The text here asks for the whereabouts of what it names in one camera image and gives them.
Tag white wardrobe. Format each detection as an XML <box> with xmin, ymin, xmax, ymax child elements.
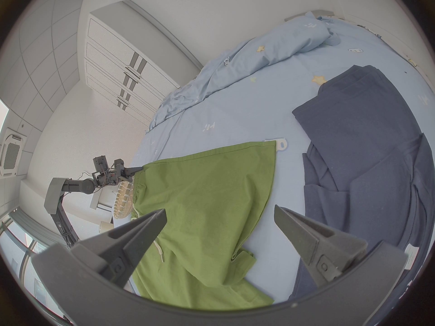
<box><xmin>82</xmin><ymin>5</ymin><xmax>204</xmax><ymax>135</ymax></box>

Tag green shorts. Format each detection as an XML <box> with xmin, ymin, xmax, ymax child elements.
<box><xmin>129</xmin><ymin>141</ymin><xmax>276</xmax><ymax>311</ymax></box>

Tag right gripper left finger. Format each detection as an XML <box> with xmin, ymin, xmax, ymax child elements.
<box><xmin>72</xmin><ymin>209</ymin><xmax>168</xmax><ymax>288</ymax></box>

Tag round woven basket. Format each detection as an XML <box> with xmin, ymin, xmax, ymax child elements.
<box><xmin>113</xmin><ymin>180</ymin><xmax>135</xmax><ymax>221</ymax></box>

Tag window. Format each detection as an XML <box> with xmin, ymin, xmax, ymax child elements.
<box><xmin>0</xmin><ymin>209</ymin><xmax>73</xmax><ymax>326</ymax></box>

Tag pale blue quilt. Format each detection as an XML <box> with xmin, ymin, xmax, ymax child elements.
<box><xmin>148</xmin><ymin>11</ymin><xmax>340</xmax><ymax>133</ymax></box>

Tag dark blue T-shirt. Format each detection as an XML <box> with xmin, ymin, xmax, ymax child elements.
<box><xmin>287</xmin><ymin>65</ymin><xmax>435</xmax><ymax>301</ymax></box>

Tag white ceiling air conditioner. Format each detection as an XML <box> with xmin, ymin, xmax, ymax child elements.
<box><xmin>0</xmin><ymin>127</ymin><xmax>34</xmax><ymax>177</ymax></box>

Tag bed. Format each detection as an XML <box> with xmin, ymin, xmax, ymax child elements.
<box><xmin>131</xmin><ymin>10</ymin><xmax>435</xmax><ymax>305</ymax></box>

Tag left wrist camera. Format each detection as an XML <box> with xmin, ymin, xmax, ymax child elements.
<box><xmin>93</xmin><ymin>156</ymin><xmax>110</xmax><ymax>173</ymax></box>

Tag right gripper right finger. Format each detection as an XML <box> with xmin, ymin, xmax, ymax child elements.
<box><xmin>273</xmin><ymin>205</ymin><xmax>370</xmax><ymax>288</ymax></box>

